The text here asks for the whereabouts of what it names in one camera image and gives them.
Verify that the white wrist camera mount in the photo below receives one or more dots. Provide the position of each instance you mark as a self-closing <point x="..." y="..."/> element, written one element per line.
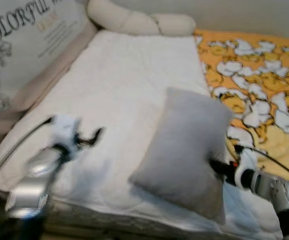
<point x="64" y="129"/>
<point x="247" y="162"/>

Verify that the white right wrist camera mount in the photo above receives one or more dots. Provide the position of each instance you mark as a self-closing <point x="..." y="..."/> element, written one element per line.
<point x="247" y="162"/>

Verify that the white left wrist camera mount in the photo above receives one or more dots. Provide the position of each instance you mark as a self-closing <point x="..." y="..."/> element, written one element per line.
<point x="64" y="129"/>

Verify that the grey pillow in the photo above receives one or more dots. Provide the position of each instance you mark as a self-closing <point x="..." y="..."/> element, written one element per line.
<point x="184" y="150"/>

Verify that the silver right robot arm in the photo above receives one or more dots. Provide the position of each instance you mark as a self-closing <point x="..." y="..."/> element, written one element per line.
<point x="274" y="187"/>

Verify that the long beige bolster pillow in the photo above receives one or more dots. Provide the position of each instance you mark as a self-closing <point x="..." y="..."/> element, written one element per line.
<point x="134" y="20"/>

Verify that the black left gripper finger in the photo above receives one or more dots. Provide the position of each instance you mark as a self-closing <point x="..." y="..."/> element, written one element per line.
<point x="94" y="136"/>

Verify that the yellow cartoon egg blanket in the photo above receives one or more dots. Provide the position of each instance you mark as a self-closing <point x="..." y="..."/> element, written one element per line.
<point x="254" y="75"/>

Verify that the white quilted mattress cover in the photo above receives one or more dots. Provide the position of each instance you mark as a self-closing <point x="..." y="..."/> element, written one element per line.
<point x="109" y="90"/>

